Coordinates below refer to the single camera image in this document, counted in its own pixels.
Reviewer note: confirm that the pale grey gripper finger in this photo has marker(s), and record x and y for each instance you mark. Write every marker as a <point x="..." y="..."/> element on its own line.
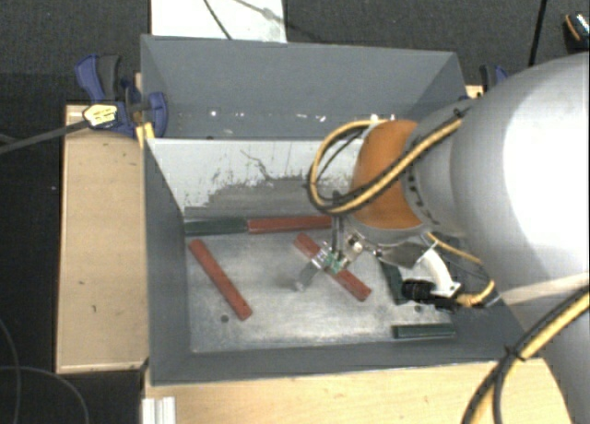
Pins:
<point x="309" y="273"/>

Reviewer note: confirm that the red-brown flat block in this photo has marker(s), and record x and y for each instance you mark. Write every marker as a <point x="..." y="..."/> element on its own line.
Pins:
<point x="220" y="280"/>
<point x="352" y="283"/>
<point x="288" y="224"/>

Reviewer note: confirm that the dark green flat block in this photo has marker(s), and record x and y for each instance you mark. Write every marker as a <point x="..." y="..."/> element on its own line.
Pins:
<point x="392" y="281"/>
<point x="423" y="331"/>
<point x="215" y="227"/>

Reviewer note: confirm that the grey metal bin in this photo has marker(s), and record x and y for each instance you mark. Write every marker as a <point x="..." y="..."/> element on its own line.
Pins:
<point x="258" y="90"/>

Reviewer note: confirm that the pale wood flat board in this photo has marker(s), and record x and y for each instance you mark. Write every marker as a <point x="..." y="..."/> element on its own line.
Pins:
<point x="103" y="238"/>

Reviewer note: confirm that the black cylinder on white bracket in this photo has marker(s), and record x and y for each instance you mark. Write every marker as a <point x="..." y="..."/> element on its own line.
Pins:
<point x="438" y="274"/>

